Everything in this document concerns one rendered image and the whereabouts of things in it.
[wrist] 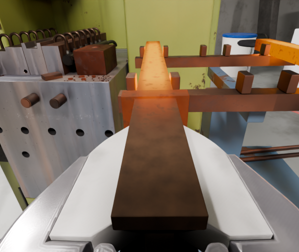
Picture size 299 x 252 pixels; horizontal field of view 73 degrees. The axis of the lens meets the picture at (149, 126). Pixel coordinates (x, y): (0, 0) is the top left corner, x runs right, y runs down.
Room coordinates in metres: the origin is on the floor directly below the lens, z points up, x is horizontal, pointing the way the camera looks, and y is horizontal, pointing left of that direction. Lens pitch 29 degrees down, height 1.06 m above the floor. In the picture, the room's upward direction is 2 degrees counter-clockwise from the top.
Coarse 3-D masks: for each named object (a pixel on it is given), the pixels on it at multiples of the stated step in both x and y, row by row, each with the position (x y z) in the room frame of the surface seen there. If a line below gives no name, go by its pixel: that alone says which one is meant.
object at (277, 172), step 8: (264, 152) 0.43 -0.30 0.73; (272, 152) 0.42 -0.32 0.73; (264, 160) 0.39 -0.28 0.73; (272, 160) 0.39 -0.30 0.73; (280, 160) 0.39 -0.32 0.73; (256, 168) 0.37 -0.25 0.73; (264, 168) 0.36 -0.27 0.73; (272, 168) 0.36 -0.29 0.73; (280, 168) 0.36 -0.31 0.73; (288, 168) 0.36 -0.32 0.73; (264, 176) 0.34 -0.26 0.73; (272, 176) 0.34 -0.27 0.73; (280, 176) 0.34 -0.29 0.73; (288, 176) 0.34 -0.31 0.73; (296, 176) 0.34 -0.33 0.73; (272, 184) 0.31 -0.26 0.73; (280, 184) 0.31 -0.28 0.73; (288, 184) 0.31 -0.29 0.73; (296, 184) 0.31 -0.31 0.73; (280, 192) 0.29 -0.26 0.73; (288, 192) 0.29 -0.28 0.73; (296, 192) 0.29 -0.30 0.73; (296, 200) 0.27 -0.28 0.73
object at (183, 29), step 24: (144, 0) 0.68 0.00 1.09; (168, 0) 0.67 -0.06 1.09; (192, 0) 0.66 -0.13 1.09; (144, 24) 0.68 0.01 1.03; (168, 24) 0.67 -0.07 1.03; (192, 24) 0.66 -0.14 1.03; (168, 48) 0.67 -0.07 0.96; (192, 48) 0.66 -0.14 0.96; (168, 72) 0.67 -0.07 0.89; (192, 72) 0.66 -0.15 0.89; (192, 120) 0.66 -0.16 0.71
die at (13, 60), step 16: (96, 32) 0.99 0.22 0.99; (16, 48) 0.58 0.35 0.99; (32, 48) 0.58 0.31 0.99; (48, 48) 0.57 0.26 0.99; (64, 48) 0.60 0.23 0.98; (0, 64) 0.59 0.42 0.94; (16, 64) 0.58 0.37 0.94; (32, 64) 0.58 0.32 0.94; (48, 64) 0.57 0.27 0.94; (64, 64) 0.58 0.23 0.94
